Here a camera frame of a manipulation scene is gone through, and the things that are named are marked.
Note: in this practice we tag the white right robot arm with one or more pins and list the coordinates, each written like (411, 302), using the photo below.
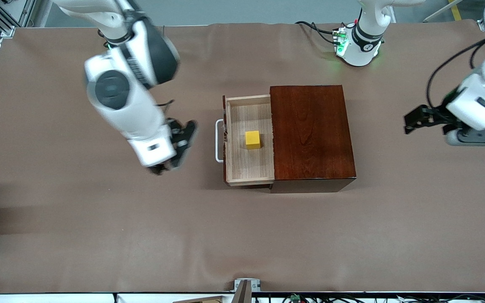
(133, 113)

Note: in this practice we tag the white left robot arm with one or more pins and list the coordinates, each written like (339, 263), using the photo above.
(478, 103)

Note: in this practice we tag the grey metal clamp bracket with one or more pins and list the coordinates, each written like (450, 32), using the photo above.
(247, 284)

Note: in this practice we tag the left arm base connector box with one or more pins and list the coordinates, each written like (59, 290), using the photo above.
(341, 42)

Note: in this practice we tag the brown table mat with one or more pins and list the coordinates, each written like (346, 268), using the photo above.
(141, 244)

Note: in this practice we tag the white table edge rail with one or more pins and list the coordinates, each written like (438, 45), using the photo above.
(36, 299)

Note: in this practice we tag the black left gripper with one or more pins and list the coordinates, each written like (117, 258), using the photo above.
(437, 115)

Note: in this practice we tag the dark red wooden cabinet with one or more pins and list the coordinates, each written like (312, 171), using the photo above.
(314, 130)

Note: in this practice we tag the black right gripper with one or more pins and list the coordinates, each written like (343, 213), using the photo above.
(177, 137)

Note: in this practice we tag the light wood drawer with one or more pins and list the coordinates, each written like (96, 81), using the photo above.
(242, 168)

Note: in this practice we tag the yellow cube block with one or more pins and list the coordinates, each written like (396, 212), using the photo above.
(252, 139)

